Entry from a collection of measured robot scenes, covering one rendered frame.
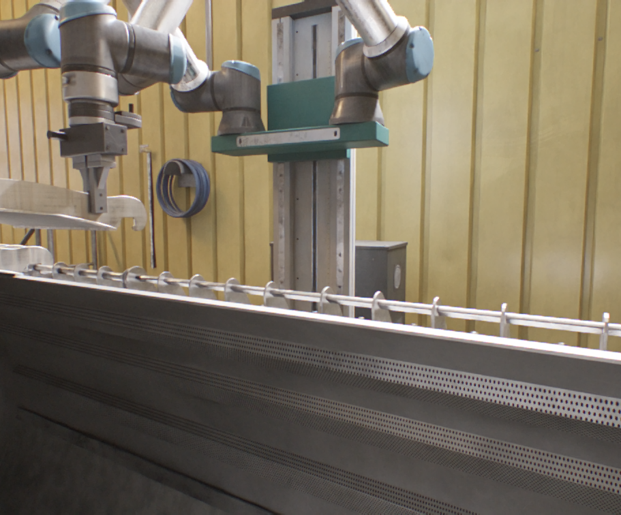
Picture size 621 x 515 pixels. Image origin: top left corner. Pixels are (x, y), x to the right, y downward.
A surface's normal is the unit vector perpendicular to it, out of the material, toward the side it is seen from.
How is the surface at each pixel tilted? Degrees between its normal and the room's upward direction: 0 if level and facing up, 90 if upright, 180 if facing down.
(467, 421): 125
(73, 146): 90
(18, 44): 110
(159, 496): 74
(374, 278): 90
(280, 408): 116
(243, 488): 85
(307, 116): 90
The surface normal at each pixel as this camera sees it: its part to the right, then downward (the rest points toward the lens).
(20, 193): 0.86, 0.05
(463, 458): -0.46, 0.51
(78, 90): 0.05, 0.10
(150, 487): -0.50, -0.15
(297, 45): -0.43, 0.08
